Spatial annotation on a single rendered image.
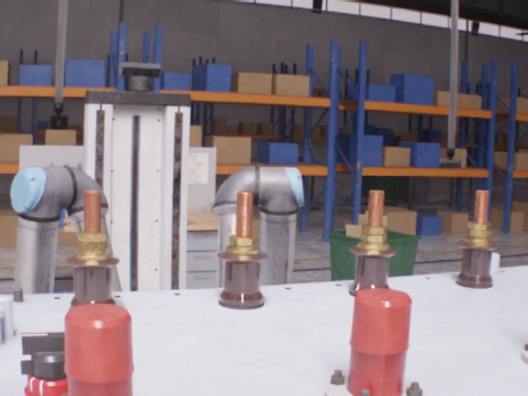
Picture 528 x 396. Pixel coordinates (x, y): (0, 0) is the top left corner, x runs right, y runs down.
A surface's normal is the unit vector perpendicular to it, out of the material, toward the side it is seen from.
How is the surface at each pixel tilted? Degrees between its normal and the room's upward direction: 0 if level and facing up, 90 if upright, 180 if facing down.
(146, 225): 90
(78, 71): 90
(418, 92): 90
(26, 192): 83
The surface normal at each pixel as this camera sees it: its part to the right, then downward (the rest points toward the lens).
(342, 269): -0.80, 0.10
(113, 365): 0.56, 0.08
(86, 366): -0.10, 0.07
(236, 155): 0.31, 0.11
